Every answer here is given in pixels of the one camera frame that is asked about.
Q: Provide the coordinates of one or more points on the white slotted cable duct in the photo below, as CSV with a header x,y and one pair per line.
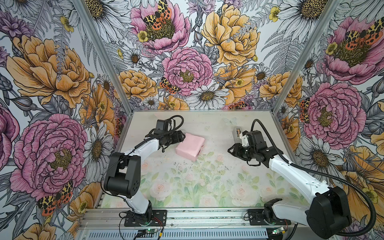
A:
x,y
183,234

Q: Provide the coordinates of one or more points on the grey tape dispenser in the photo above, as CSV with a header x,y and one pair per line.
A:
x,y
237,135

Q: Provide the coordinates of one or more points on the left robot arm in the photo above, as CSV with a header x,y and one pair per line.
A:
x,y
123,175

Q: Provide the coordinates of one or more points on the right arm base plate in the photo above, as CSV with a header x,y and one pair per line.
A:
x,y
261,217

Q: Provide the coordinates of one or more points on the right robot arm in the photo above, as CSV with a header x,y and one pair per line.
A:
x,y
328,212

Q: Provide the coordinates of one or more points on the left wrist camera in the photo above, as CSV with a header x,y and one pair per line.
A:
x,y
162,126

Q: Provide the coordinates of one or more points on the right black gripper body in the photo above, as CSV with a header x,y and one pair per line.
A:
x,y
245,153

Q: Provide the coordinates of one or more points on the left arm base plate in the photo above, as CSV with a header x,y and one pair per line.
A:
x,y
153,218

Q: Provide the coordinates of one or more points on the purple wrapping paper sheet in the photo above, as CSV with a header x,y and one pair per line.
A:
x,y
190,147

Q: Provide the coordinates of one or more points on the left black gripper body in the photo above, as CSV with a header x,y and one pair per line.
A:
x,y
174,138

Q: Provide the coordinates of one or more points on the aluminium front rail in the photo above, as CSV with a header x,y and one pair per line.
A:
x,y
177,218

